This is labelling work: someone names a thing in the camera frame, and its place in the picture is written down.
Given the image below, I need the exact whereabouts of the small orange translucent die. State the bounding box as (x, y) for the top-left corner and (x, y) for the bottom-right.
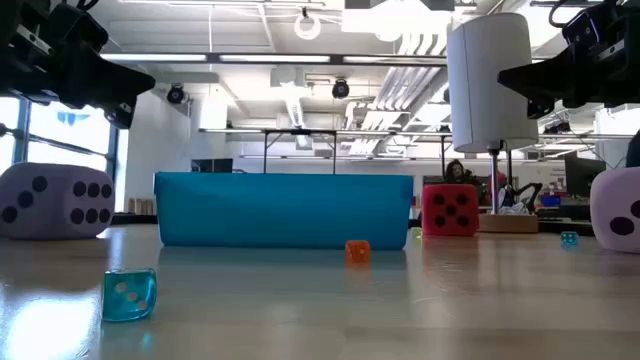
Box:
(344, 239), (372, 265)

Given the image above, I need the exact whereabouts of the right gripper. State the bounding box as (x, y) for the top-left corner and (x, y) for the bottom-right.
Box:
(497, 0), (640, 120)

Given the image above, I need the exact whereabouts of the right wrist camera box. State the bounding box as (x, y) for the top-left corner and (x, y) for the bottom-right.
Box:
(560, 3), (609, 49)

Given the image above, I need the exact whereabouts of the person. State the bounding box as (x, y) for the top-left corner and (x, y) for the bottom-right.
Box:
(443, 158), (489, 206)

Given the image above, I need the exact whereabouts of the white shade table lamp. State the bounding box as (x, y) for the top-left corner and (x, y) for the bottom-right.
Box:
(446, 12), (540, 235)

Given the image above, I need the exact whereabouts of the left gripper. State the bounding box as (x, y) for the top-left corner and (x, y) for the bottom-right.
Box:
(0, 0), (156, 130)

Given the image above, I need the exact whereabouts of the large pink foam die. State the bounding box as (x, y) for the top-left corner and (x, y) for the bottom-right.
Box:
(589, 166), (640, 254)

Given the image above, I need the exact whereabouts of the large red foam die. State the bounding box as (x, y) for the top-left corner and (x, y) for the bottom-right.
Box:
(421, 183), (480, 238)

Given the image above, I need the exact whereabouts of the white ring ceiling lamp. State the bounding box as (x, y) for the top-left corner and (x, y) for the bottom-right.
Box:
(293, 7), (323, 42)

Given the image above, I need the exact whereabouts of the black computer monitor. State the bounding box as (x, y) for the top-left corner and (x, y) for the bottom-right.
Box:
(564, 152), (607, 199)
(191, 158), (234, 174)

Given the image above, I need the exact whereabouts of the large purple foam die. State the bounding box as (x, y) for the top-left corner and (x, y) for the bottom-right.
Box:
(0, 161), (117, 241)

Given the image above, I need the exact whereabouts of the blue plastic bin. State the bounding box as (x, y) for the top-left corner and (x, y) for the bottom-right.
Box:
(153, 171), (415, 251)

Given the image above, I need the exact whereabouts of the large bright window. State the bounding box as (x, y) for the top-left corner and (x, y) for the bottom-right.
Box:
(0, 97), (121, 174)

